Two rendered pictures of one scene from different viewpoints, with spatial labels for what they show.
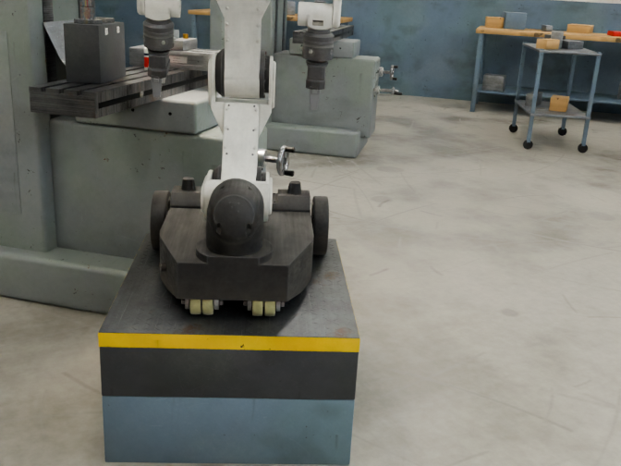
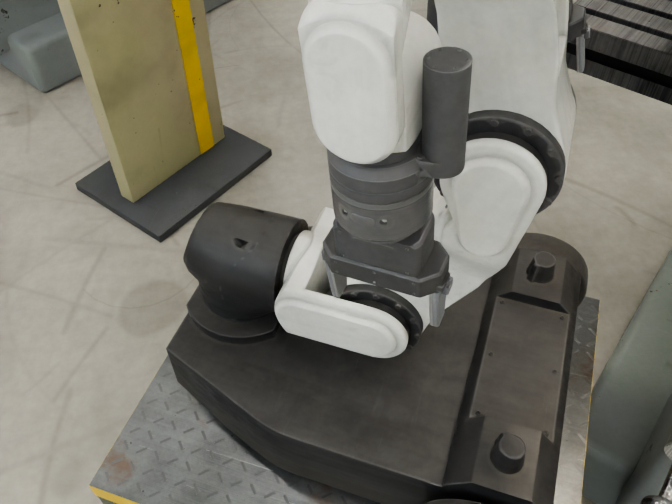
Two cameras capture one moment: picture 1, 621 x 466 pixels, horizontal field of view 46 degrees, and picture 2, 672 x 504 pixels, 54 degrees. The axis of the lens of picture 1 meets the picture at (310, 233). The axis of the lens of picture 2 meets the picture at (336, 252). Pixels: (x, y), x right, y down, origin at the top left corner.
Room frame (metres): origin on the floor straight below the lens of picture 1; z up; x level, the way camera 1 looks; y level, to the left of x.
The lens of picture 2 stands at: (2.31, -0.40, 1.48)
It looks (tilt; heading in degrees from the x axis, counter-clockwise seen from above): 48 degrees down; 113
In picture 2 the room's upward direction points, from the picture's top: straight up
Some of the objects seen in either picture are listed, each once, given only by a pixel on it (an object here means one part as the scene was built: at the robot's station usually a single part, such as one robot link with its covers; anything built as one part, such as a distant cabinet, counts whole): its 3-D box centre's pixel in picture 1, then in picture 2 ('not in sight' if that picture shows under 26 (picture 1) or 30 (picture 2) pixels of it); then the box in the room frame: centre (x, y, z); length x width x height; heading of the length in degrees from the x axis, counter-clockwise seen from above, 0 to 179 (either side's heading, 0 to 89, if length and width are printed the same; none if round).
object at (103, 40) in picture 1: (95, 49); not in sight; (2.54, 0.76, 1.03); 0.22 x 0.12 x 0.20; 173
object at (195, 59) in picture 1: (177, 52); not in sight; (3.02, 0.57, 0.98); 0.35 x 0.15 x 0.11; 78
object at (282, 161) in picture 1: (273, 159); not in sight; (2.76, 0.15, 0.63); 0.16 x 0.12 x 0.12; 76
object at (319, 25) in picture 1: (316, 22); (398, 111); (2.19, 0.01, 1.17); 0.11 x 0.11 x 0.11; 1
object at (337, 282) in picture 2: (314, 100); (333, 270); (2.13, 0.01, 0.96); 0.03 x 0.02 x 0.06; 88
